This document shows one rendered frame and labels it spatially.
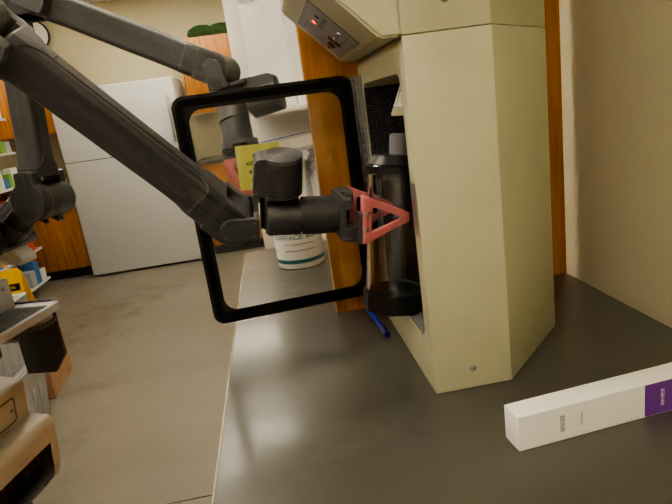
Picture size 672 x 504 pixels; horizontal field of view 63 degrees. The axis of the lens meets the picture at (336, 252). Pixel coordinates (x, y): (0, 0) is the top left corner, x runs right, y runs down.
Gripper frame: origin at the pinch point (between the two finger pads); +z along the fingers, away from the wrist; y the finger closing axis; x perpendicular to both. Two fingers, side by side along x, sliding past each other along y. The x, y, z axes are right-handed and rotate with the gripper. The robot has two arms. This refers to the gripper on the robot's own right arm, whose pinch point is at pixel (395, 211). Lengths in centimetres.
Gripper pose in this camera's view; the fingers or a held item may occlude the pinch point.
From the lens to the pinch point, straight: 85.1
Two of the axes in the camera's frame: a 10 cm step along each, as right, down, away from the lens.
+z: 9.9, -0.5, 1.5
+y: -1.6, -2.3, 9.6
